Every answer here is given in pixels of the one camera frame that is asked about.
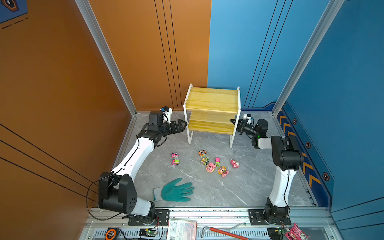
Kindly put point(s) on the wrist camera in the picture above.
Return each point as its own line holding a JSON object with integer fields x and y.
{"x": 167, "y": 112}
{"x": 249, "y": 119}

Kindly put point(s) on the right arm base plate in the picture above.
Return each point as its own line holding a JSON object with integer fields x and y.
{"x": 259, "y": 217}

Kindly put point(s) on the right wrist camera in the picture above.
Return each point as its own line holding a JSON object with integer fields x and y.
{"x": 249, "y": 119}

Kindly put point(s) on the orange tape measure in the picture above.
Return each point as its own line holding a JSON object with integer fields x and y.
{"x": 112, "y": 234}

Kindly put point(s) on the pink toy car upper left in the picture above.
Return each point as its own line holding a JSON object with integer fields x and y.
{"x": 175, "y": 155}

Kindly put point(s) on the pink green toy car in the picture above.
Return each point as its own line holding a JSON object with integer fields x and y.
{"x": 175, "y": 162}

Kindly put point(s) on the pink strawberry bear toy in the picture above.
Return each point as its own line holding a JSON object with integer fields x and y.
{"x": 235, "y": 164}

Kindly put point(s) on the yellow wooden two-tier shelf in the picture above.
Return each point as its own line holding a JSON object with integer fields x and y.
{"x": 209, "y": 110}

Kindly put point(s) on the green rubber work glove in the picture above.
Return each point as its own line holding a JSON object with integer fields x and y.
{"x": 172, "y": 192}

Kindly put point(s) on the green orange toy truck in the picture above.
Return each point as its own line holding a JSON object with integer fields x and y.
{"x": 205, "y": 161}

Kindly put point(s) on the pink yellow flower toy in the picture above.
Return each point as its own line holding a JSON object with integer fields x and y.
{"x": 222, "y": 171}

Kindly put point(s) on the plastic bag with papers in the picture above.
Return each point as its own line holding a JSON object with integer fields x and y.
{"x": 182, "y": 230}

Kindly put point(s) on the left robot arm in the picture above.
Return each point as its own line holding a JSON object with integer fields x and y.
{"x": 117, "y": 191}

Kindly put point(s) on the orange toy car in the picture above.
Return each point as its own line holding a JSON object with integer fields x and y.
{"x": 202, "y": 153}

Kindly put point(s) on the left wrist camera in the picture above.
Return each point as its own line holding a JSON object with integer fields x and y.
{"x": 167, "y": 112}

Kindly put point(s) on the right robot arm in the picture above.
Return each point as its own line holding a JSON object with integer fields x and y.
{"x": 287, "y": 158}

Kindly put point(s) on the pink bear toy yellow base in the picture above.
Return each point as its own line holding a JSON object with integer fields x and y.
{"x": 210, "y": 167}

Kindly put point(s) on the small board right edge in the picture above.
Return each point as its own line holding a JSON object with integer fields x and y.
{"x": 276, "y": 234}

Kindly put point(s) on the green circuit board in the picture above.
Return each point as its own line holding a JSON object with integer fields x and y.
{"x": 148, "y": 233}

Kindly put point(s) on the red handled hex wrench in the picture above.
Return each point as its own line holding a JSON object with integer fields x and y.
{"x": 221, "y": 232}

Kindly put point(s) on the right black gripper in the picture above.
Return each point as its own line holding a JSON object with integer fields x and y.
{"x": 242, "y": 126}

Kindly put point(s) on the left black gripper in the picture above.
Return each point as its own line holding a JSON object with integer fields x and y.
{"x": 180, "y": 129}

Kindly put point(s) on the pink green toy vehicle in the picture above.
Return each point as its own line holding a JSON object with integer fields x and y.
{"x": 217, "y": 162}

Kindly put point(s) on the pink snack packet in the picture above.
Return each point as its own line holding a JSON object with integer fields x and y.
{"x": 296, "y": 233}

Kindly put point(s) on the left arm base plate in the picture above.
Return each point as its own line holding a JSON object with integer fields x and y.
{"x": 156, "y": 216}

